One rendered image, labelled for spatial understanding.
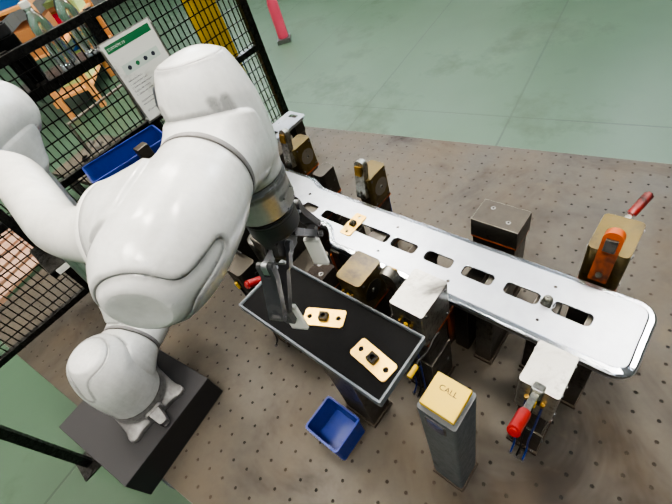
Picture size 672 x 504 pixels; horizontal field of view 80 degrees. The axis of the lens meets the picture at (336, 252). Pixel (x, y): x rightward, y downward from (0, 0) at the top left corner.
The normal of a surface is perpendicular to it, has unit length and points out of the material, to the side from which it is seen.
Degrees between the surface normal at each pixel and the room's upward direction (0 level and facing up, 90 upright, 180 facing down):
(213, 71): 63
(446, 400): 0
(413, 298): 0
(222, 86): 69
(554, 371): 0
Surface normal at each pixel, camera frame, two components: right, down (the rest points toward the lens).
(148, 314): 0.04, 0.75
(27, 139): 1.00, 0.03
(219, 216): 0.83, -0.21
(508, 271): -0.25, -0.63
